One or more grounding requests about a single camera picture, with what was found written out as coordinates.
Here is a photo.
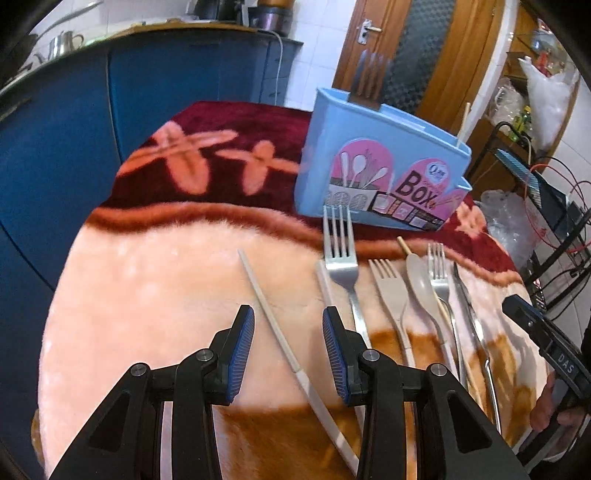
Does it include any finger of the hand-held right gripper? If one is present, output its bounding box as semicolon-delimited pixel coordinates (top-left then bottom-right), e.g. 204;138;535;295
502;295;548;349
524;304;552;329

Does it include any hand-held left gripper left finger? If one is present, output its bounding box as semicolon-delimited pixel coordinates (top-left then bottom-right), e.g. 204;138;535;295
48;305;256;480

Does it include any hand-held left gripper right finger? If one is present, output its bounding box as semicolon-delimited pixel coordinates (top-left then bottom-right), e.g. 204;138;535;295
322;306;532;480

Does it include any beige plastic knife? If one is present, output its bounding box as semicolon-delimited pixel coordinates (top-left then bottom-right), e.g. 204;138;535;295
237;249;360;474

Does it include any metal knife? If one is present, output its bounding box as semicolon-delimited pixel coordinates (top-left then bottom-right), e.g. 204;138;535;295
452;262;504;435

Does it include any small metal fork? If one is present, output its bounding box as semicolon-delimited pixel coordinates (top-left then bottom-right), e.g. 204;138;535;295
427;242;467;384

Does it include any beige plastic fork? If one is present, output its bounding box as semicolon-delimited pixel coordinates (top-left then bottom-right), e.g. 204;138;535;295
368;258;416;370

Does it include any large metal fork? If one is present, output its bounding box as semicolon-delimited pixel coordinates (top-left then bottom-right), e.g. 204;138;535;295
322;204;374;352

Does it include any beige plastic spoon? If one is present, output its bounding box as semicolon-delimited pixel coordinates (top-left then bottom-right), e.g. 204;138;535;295
404;252;462;379

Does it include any light blue utensil box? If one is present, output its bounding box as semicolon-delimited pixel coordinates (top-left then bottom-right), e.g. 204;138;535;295
295;87;472;232

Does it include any person's right hand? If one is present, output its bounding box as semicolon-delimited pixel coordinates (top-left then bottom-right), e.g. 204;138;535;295
529;369;589;432

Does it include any black metal rack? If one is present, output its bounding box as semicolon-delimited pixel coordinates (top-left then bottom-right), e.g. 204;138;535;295
466;120;591;324

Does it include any clear plastic bag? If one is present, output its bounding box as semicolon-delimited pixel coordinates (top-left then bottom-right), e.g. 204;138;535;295
480;189;536;268

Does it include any red and peach plush blanket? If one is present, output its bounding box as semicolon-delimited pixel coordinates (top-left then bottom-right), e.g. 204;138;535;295
30;102;555;480

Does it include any wooden chopstick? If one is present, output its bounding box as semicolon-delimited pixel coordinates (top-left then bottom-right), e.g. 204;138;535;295
396;235;474;393

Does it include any white plastic bag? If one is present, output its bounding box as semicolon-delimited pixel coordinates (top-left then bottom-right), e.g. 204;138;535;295
518;55;581;153

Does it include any wooden door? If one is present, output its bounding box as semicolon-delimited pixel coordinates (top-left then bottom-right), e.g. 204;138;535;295
332;0;511;134

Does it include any blue kitchen cabinet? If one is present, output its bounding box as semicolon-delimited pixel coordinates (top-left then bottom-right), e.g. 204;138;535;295
0;34;303;467

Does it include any purple pot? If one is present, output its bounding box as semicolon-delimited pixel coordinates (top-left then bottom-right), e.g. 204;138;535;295
249;7;293;35

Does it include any metal kettle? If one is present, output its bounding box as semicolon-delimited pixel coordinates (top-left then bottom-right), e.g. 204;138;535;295
28;30;86;65

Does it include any red cable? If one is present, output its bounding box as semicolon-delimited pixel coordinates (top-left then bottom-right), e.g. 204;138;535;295
524;156;591;254

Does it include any dark-handled metal fork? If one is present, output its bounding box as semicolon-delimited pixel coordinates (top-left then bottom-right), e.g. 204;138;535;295
350;50;393;112

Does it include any white power cable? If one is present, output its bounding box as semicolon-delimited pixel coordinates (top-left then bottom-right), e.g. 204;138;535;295
270;30;284;104

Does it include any metal door handle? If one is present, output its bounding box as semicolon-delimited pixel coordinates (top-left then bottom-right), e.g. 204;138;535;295
358;19;383;45

